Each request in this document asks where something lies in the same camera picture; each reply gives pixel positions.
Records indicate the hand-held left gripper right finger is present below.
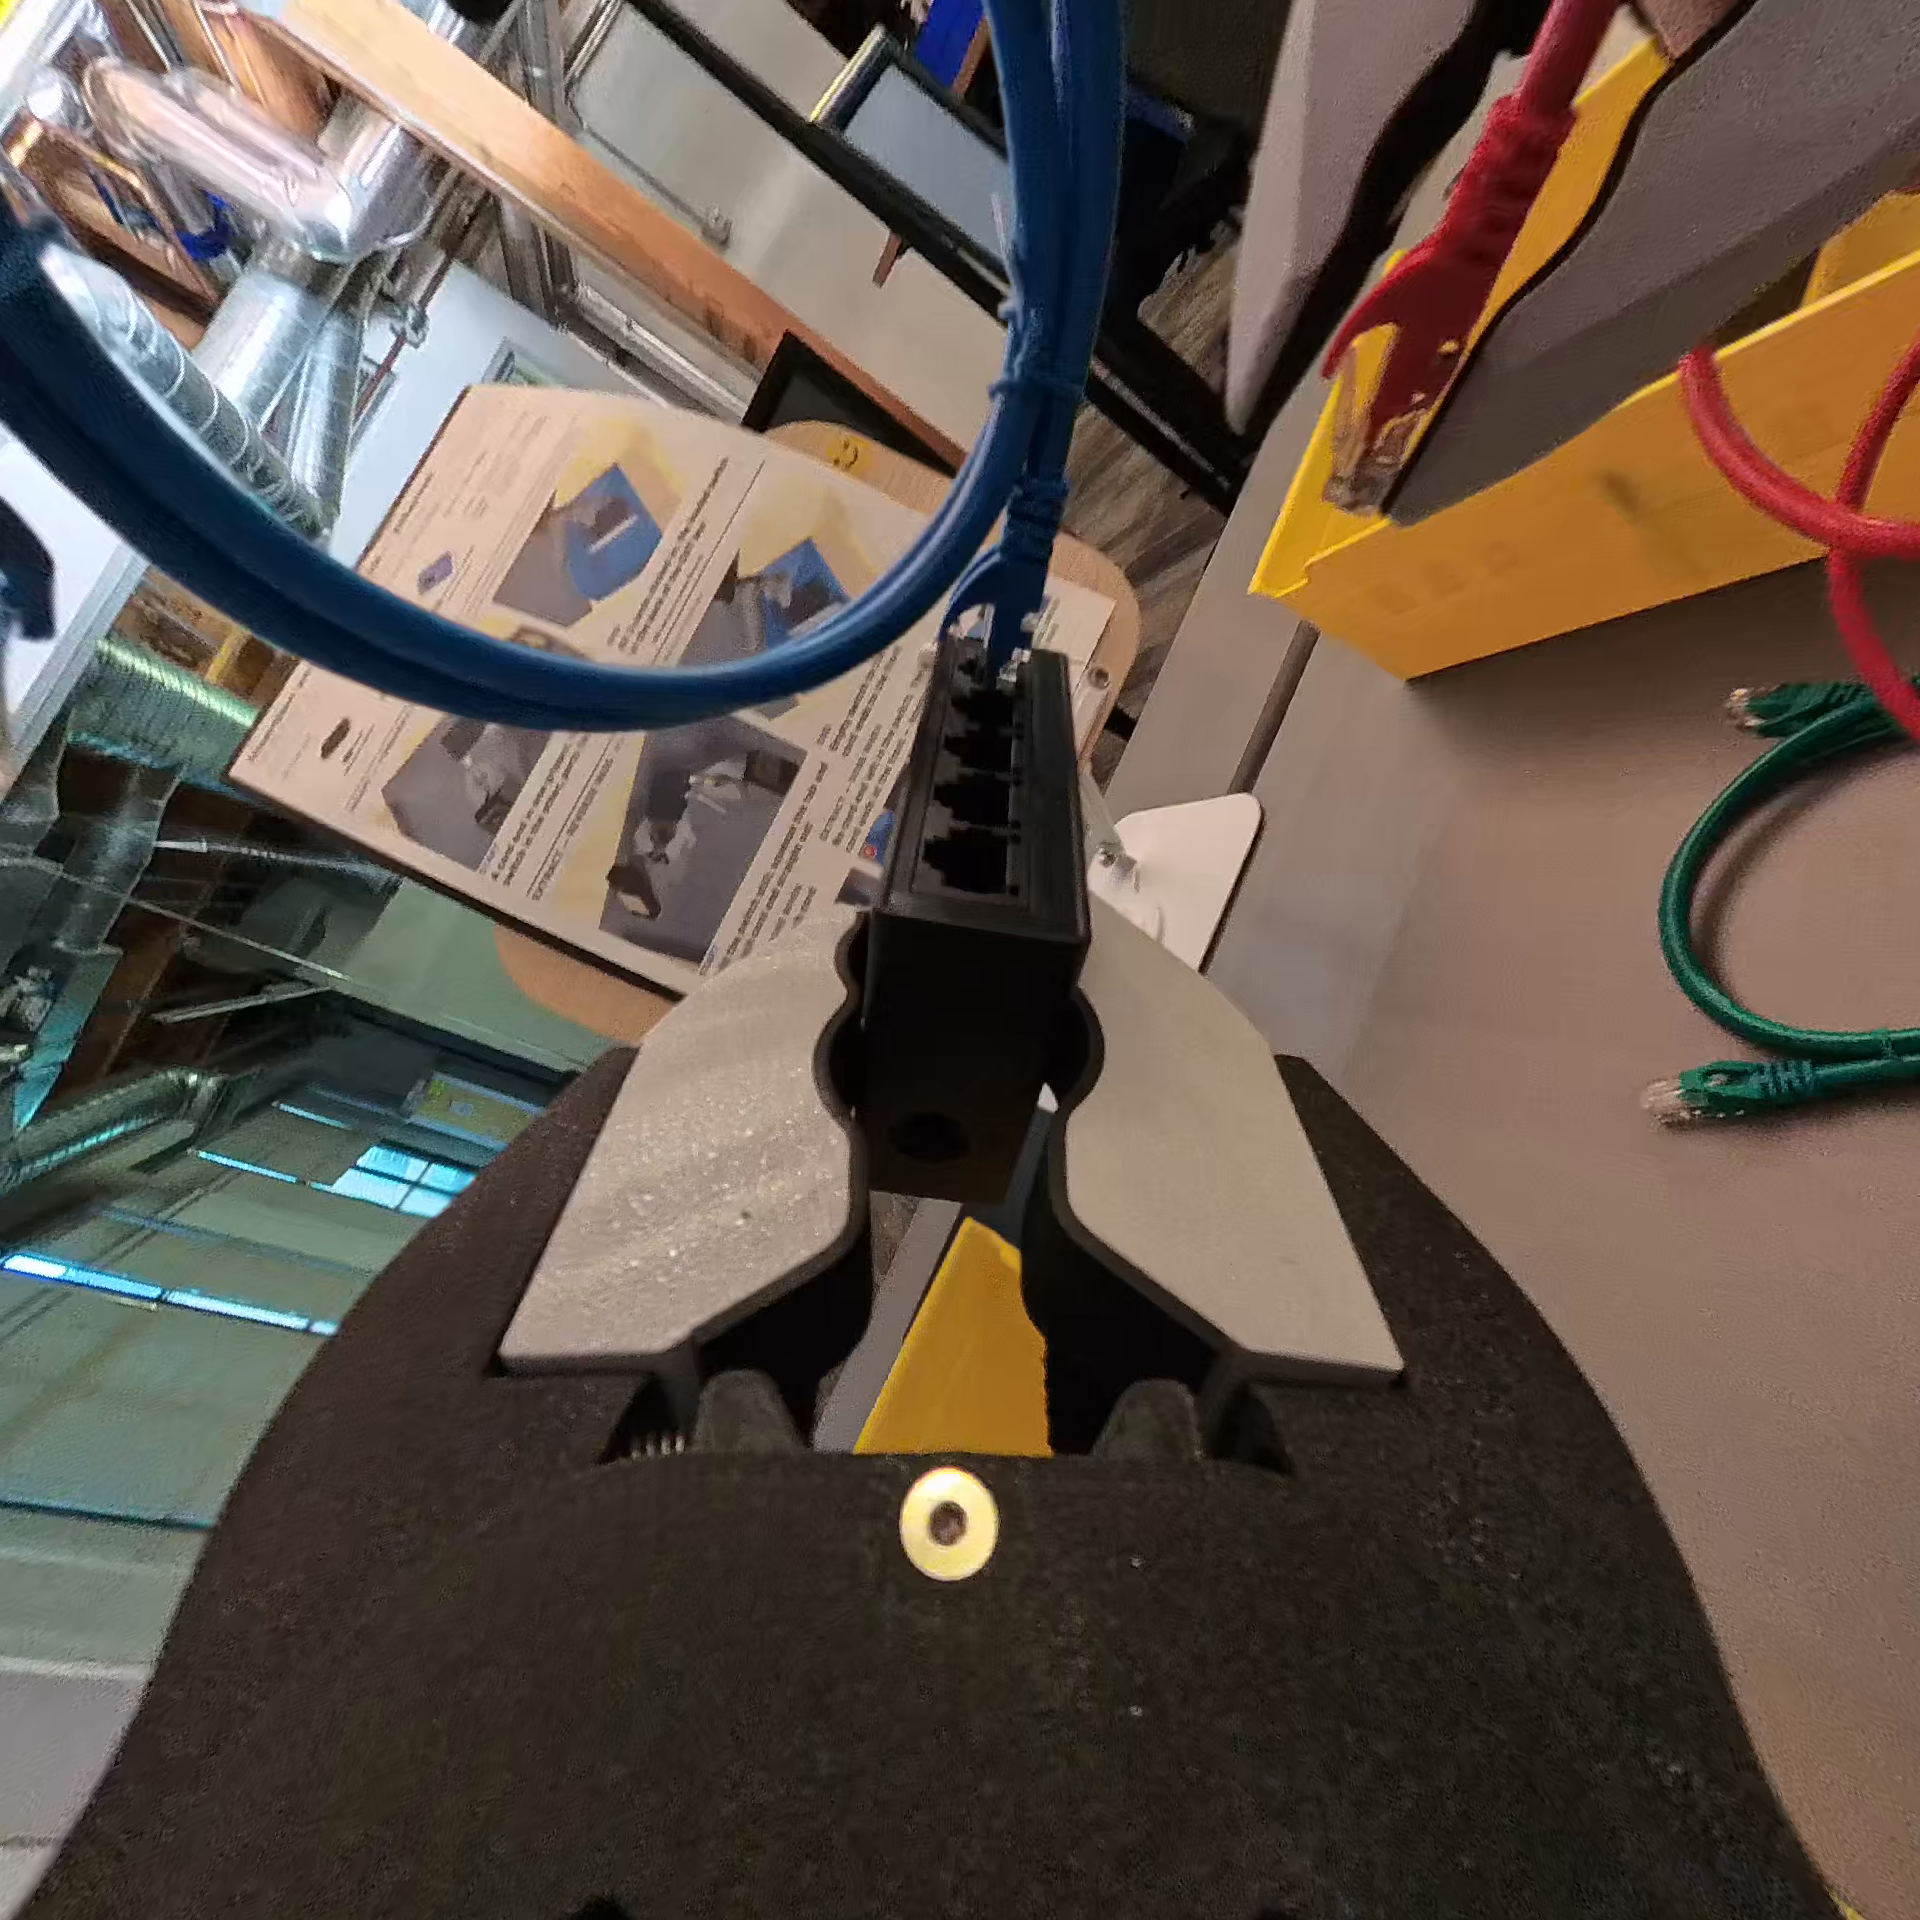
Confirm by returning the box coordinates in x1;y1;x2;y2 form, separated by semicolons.
1024;937;1407;1457

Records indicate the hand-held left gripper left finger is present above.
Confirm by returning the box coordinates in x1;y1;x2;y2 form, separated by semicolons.
495;914;880;1453

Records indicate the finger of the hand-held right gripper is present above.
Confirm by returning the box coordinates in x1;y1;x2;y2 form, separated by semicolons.
1227;0;1565;442
1383;0;1920;523

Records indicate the red ethernet cable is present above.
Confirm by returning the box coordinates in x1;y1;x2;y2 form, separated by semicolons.
1318;0;1920;741

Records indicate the black ethernet switch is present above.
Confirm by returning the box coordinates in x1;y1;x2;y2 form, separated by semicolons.
856;643;1093;1202

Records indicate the blue ethernet cable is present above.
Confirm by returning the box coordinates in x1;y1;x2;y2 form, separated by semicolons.
0;0;1128;736

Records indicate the green ethernet cable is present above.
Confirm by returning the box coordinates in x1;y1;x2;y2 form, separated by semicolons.
1641;678;1920;1128

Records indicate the yellow plastic bin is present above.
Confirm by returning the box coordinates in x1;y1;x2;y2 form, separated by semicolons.
1247;37;1920;684
853;1216;1055;1457

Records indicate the instruction poster on wooden board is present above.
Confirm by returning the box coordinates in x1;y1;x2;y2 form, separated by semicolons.
223;382;1142;1051

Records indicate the black framed display panel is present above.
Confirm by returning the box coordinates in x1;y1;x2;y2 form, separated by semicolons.
808;29;1011;296

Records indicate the black flat monitor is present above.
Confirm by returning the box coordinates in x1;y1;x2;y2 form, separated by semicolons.
743;334;969;472

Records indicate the wooden support post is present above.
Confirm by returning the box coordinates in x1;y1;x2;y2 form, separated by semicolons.
223;0;969;467

